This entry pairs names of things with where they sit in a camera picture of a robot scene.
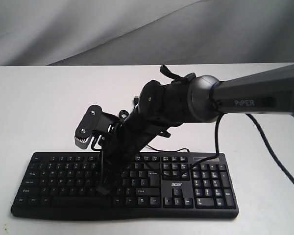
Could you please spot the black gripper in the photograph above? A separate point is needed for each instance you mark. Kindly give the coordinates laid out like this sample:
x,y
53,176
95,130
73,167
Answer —
x,y
129,137

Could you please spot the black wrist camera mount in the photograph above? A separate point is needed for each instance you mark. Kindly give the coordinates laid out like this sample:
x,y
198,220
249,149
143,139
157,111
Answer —
x,y
94,123

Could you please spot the black acer keyboard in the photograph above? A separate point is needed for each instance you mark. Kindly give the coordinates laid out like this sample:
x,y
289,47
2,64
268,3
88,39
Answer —
x,y
62,186

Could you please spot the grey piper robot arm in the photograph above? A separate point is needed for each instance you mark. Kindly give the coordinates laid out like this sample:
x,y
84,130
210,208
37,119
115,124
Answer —
x,y
193,99

